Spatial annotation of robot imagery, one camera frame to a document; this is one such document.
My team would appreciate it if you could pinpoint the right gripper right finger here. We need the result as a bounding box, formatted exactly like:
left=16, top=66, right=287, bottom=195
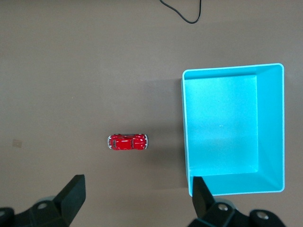
left=188, top=176, right=285, bottom=227

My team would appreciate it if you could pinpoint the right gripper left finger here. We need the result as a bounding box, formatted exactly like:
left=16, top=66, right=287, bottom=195
left=0, top=174, right=86, bottom=227

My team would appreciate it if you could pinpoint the red beetle toy car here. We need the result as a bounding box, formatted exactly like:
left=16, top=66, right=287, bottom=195
left=107, top=132, right=150, bottom=151

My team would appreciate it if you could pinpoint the blue plastic box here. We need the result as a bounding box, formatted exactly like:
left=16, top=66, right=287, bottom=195
left=181, top=62, right=285, bottom=197

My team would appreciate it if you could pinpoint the black cable with inline switch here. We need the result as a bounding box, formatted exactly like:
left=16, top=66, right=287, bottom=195
left=159, top=0, right=202, bottom=24

